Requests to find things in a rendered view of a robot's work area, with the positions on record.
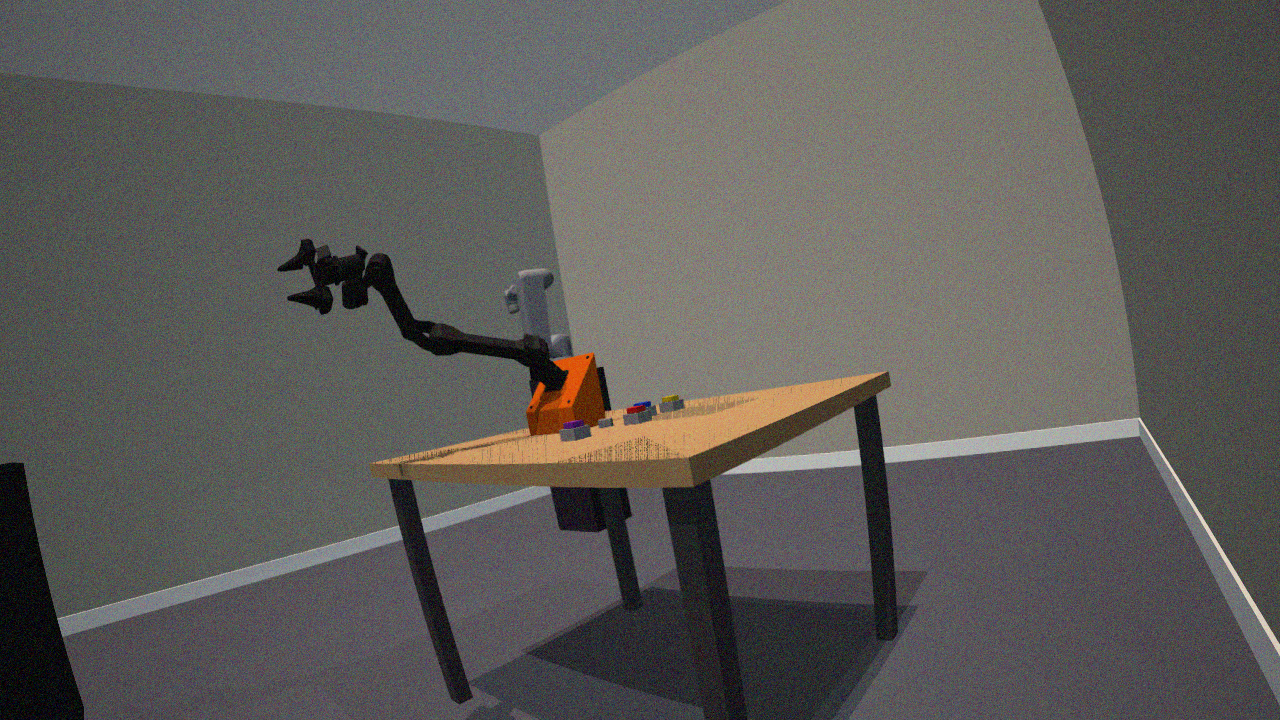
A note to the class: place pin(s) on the yellow button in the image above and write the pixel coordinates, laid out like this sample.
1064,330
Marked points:
671,403

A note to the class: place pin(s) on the red square button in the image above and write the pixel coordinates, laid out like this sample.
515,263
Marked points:
637,415

